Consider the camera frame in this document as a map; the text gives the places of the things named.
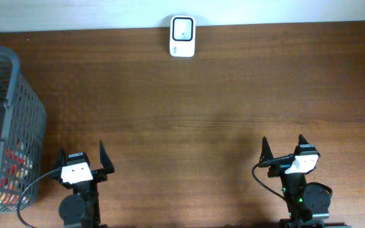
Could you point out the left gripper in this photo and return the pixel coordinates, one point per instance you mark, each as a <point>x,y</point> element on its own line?
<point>102,175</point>

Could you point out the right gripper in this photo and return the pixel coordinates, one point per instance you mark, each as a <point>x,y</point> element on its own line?
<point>267,159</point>

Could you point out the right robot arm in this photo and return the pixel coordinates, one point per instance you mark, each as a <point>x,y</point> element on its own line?
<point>307,202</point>

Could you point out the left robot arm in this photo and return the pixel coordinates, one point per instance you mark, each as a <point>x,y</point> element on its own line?
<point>81,208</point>

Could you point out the grey plastic mesh basket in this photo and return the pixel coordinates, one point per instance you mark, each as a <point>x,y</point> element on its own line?
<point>22,127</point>

